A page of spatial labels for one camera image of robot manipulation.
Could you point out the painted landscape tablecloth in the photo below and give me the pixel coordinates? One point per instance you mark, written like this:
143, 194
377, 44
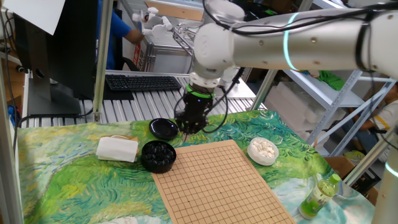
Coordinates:
77, 186

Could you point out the black bowl lid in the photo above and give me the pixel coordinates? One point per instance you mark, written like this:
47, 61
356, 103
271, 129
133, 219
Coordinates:
163, 128

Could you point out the grey metal shelf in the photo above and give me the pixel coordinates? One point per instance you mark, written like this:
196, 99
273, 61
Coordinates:
329, 95

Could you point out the aluminium frame post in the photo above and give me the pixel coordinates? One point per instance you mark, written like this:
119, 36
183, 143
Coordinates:
102, 62
367, 160
7, 171
264, 90

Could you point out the red white sign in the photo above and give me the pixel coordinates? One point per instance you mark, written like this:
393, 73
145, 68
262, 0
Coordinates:
136, 53

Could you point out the green tea bottle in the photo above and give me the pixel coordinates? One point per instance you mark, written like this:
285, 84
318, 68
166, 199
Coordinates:
317, 199

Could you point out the person in blue shirt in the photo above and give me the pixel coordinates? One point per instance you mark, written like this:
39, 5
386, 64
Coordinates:
109, 34

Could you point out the person in white shirt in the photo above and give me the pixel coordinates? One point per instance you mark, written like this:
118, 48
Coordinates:
387, 118

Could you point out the brown board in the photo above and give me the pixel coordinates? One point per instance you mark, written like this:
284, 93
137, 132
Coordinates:
180, 13

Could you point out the black office chair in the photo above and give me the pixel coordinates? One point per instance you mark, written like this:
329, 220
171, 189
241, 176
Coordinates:
119, 59

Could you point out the black monitor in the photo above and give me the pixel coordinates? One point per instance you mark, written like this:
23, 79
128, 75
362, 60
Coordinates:
71, 46

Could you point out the white foam blocks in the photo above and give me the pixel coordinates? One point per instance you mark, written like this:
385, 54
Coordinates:
295, 109

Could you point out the white bowl of white stones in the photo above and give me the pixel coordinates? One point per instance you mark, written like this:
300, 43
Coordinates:
262, 151

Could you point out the black desk mat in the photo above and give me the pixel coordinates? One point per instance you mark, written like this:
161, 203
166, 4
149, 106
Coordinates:
118, 95

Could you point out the aluminium workbench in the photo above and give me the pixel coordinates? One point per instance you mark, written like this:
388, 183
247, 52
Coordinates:
169, 60

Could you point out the white haptic control device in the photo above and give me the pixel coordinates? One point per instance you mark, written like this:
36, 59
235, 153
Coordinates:
158, 29

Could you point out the black keyboard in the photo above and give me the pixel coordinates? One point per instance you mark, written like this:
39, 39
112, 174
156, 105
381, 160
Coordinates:
143, 82

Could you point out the cardboard box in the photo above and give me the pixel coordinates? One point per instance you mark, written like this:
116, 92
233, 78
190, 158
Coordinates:
339, 165

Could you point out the black bowl of black stones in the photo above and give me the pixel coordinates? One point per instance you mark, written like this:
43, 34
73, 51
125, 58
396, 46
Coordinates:
158, 155

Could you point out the tan go board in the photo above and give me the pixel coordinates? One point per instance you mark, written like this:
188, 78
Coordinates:
217, 193

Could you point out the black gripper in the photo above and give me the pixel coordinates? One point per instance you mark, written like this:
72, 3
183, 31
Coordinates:
196, 110

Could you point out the black plastic crate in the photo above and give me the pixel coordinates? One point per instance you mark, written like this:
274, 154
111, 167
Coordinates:
367, 182

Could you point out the bare forearm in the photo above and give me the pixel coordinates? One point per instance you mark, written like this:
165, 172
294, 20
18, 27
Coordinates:
135, 35

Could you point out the green cloth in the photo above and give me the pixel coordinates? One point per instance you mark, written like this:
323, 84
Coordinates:
332, 80

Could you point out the white paper sheet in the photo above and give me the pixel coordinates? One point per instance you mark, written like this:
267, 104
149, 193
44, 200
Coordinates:
34, 14

